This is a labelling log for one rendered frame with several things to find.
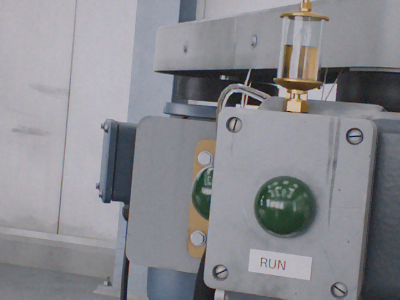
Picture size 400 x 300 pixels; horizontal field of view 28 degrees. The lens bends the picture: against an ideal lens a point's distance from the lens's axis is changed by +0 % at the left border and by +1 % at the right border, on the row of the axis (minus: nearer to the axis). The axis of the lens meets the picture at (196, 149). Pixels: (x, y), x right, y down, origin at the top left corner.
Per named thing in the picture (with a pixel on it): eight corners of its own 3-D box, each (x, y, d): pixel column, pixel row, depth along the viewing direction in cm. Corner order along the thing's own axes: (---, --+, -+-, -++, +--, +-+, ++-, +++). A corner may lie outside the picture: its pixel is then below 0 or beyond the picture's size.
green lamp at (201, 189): (181, 221, 41) (186, 162, 41) (197, 215, 44) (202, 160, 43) (230, 227, 40) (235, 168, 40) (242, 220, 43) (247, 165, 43)
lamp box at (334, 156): (202, 287, 40) (219, 105, 39) (223, 271, 44) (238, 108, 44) (355, 311, 38) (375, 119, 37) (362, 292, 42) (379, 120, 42)
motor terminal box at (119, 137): (96, 225, 87) (105, 120, 87) (93, 212, 97) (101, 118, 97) (171, 230, 89) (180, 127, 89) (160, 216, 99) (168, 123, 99)
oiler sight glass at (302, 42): (273, 77, 46) (279, 15, 46) (280, 79, 48) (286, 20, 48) (317, 80, 45) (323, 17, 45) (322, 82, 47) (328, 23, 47)
